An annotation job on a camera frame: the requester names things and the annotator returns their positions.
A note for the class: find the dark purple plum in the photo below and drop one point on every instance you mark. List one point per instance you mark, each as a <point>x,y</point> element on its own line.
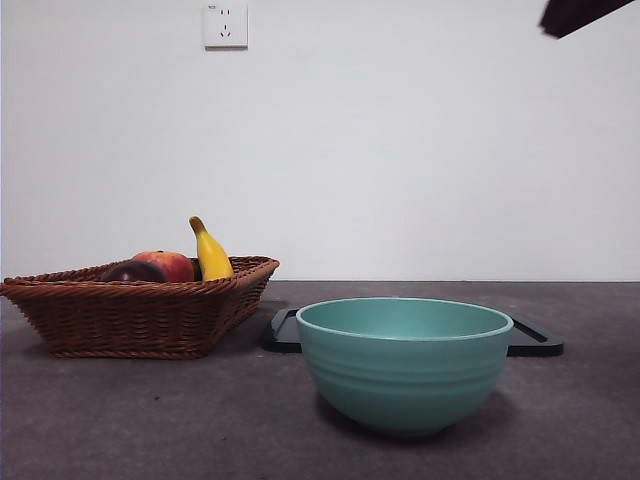
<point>131,272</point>

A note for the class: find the red yellow apple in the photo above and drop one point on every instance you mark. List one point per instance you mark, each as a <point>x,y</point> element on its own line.
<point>172,264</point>

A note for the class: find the white wall socket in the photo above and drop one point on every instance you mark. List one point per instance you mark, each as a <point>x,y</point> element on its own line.
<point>225,25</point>

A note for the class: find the yellow banana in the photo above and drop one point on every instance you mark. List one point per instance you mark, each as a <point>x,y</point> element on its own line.
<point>211,255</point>

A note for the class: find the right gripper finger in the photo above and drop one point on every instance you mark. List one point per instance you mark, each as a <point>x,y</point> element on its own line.
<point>575,12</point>

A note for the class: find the green avocado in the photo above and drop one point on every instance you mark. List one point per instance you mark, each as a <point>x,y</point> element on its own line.
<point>196,271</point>

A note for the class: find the teal ceramic bowl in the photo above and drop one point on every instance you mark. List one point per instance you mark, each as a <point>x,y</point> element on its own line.
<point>405,380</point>

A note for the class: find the dark rectangular tray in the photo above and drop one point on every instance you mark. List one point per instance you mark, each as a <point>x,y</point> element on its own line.
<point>536,342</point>

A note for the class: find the brown wicker basket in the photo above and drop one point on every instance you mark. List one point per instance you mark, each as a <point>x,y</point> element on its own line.
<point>135,320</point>

